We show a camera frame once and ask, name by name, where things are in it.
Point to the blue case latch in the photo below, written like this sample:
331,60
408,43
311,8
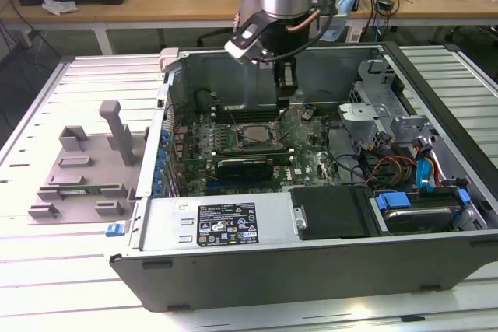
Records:
114,229

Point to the silver CPU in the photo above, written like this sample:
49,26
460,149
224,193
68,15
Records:
257,134

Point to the hard disk in blue carrier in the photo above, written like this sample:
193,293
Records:
416,217

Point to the crumpled white paper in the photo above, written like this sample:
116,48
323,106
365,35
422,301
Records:
58,5

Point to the CPU socket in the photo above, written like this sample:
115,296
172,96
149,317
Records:
238,139

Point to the blue expansion bracket clips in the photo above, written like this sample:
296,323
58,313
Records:
161,161

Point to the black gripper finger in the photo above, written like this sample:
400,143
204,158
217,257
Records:
286,91

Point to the small black device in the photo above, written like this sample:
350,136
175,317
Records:
386,4

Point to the open black PC case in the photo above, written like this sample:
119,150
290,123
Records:
272,273

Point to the silver drive cage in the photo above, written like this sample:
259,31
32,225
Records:
356,112

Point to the green RAM stick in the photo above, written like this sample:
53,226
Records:
83,191

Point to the silver power supply with label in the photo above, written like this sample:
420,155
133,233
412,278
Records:
163,227

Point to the grey case corner piece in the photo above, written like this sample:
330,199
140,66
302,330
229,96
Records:
169,56

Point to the green motherboard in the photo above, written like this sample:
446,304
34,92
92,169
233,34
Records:
303,153

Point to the black drive bay cover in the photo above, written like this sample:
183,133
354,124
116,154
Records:
330,211

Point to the black coin battery holder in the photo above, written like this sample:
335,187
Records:
306,114

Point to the black graphics card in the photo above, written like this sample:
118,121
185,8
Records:
245,170

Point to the black RAM slot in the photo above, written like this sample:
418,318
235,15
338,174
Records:
249,117
253,157
249,109
249,149

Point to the grey parts rack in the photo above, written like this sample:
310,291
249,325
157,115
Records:
101,153

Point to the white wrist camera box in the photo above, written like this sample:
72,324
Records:
243,42

